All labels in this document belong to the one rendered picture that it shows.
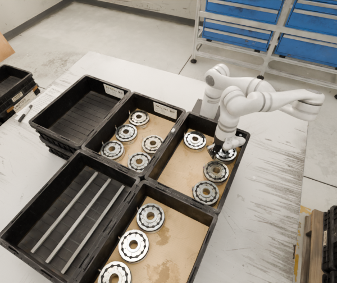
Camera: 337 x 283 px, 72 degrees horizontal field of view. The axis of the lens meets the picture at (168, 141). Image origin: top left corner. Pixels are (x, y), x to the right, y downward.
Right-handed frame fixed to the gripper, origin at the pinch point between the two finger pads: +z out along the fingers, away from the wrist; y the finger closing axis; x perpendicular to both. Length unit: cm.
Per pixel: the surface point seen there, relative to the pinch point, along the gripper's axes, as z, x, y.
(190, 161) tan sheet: 2.2, -2.9, 12.2
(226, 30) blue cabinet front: 40, -156, -111
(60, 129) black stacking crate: 2, -45, 62
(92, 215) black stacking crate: 2, 4, 57
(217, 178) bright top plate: -0.8, 10.5, 7.1
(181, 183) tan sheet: 2.2, 5.2, 20.2
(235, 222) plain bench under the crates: 15.1, 25.2, 4.1
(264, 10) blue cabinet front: 14, -131, -132
